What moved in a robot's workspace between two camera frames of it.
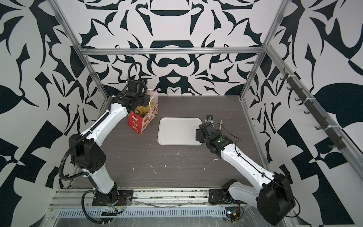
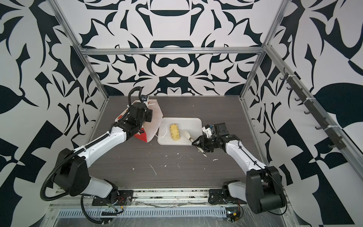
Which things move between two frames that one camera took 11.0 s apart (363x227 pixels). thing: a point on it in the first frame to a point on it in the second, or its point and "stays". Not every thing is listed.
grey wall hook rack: (294, 84) stays
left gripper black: (147, 100) to (149, 113)
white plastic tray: (178, 131) stays
